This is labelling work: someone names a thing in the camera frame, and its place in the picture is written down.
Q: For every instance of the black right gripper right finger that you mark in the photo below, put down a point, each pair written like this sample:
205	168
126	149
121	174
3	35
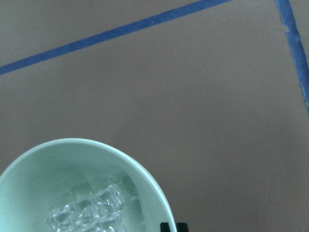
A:
181	227

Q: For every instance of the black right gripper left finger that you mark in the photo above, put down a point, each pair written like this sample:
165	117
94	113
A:
164	227

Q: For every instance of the ice cubes in green bowl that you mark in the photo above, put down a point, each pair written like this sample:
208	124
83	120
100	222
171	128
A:
104	205

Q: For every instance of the green ceramic bowl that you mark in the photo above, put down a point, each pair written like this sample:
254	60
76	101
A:
50	169

